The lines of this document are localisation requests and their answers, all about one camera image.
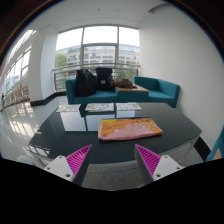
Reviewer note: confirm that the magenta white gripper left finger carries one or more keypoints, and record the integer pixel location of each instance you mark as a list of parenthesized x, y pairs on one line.
[(72, 167)]

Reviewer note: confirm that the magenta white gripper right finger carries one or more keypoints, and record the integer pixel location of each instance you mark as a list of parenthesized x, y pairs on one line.
[(153, 166)]

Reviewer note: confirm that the orange pink folded towel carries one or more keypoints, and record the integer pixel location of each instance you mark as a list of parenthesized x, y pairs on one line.
[(127, 128)]

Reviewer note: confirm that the left printed paper sheet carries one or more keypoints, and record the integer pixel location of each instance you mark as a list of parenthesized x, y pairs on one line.
[(68, 108)]

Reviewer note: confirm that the printed paper sheet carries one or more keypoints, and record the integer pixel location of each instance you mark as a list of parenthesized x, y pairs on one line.
[(68, 108), (128, 106), (99, 107)]

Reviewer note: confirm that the middle printed paper sheet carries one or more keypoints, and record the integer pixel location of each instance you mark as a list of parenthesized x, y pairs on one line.
[(99, 107)]

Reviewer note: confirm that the teal chair at right edge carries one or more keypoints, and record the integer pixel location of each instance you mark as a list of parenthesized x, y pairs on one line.
[(217, 151)]

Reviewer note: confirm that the right printed paper sheet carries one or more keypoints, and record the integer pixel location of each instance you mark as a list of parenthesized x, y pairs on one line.
[(128, 106)]

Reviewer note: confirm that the teal sofa right section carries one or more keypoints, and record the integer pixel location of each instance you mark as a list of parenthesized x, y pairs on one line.
[(160, 91)]

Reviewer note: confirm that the teal sofa section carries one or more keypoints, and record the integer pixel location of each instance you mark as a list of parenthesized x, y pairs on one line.
[(97, 97), (160, 91)]

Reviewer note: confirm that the teal sofa left section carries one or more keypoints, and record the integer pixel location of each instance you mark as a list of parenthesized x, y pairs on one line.
[(97, 97)]

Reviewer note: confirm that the wooden sofa side table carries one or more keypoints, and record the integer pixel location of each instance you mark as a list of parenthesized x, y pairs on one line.
[(135, 88)]

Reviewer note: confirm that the black backpack left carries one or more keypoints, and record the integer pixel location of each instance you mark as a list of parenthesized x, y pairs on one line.
[(85, 83)]

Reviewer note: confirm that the black backpack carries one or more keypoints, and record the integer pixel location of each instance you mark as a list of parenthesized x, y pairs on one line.
[(85, 83), (104, 78)]

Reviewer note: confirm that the brown bag on sofa table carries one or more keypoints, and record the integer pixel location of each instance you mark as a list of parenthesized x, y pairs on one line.
[(123, 82)]

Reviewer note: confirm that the black backpack right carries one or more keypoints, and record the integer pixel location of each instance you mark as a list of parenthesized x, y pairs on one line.
[(104, 78)]

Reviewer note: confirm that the metal window railing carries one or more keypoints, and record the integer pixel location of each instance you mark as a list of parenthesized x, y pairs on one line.
[(62, 74)]

